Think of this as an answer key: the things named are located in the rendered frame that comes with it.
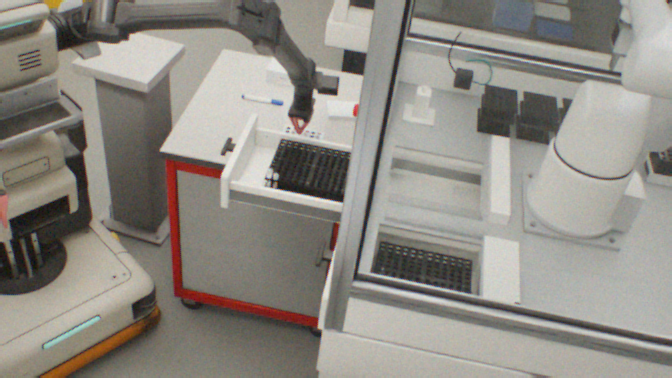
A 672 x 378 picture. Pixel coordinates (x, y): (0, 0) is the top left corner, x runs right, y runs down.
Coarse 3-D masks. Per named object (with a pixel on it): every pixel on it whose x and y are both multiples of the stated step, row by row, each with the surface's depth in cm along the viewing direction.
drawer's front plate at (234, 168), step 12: (252, 120) 192; (252, 132) 192; (240, 144) 183; (252, 144) 196; (240, 156) 183; (228, 168) 176; (240, 168) 186; (228, 180) 175; (228, 192) 177; (228, 204) 180
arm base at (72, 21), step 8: (72, 8) 166; (80, 8) 165; (64, 16) 168; (72, 16) 166; (72, 24) 166; (72, 32) 166; (80, 32) 166; (72, 40) 169; (80, 40) 169; (88, 40) 169
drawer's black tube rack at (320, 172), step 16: (288, 144) 191; (304, 144) 191; (288, 160) 185; (304, 160) 186; (320, 160) 187; (336, 160) 187; (288, 176) 180; (304, 176) 181; (320, 176) 182; (336, 176) 187; (304, 192) 181; (320, 192) 182; (336, 192) 178
